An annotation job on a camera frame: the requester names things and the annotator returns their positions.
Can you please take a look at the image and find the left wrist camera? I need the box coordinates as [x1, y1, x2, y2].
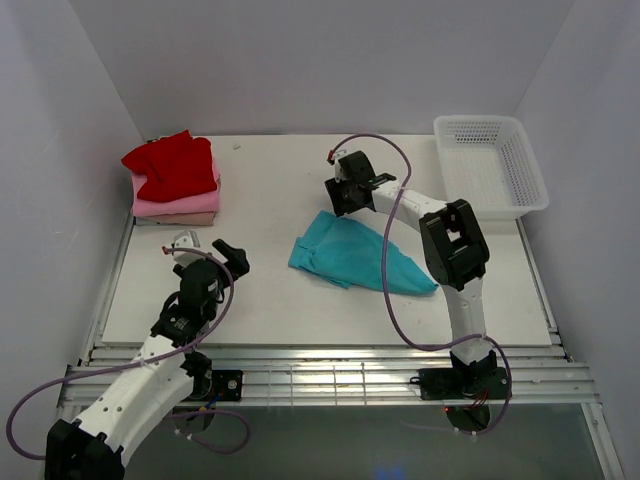
[162, 230, 201, 267]

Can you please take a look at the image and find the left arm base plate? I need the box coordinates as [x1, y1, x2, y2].
[189, 370, 244, 403]

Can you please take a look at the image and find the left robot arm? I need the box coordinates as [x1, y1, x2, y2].
[44, 231, 250, 479]

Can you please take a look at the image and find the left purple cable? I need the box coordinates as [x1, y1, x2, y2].
[5, 244, 251, 460]

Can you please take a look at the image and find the aluminium frame rail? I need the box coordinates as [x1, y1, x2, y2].
[58, 220, 624, 479]

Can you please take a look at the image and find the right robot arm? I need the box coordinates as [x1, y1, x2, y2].
[325, 151, 497, 397]

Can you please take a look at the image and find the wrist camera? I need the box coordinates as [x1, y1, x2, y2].
[327, 148, 352, 183]
[162, 230, 201, 267]

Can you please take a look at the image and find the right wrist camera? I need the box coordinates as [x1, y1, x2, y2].
[327, 148, 352, 183]

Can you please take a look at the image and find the white plastic basket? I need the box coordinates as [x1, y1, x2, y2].
[433, 115, 549, 221]

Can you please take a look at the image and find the teal t shirt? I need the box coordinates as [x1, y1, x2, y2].
[288, 211, 438, 296]

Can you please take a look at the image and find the pink folded t shirt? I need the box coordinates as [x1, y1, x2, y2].
[131, 174, 220, 217]

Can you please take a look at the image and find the red folded t shirt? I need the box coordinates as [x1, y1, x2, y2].
[122, 130, 218, 203]

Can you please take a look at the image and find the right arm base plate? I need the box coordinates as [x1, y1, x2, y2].
[409, 367, 510, 400]

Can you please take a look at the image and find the beige folded t shirt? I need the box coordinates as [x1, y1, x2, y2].
[134, 212, 216, 226]

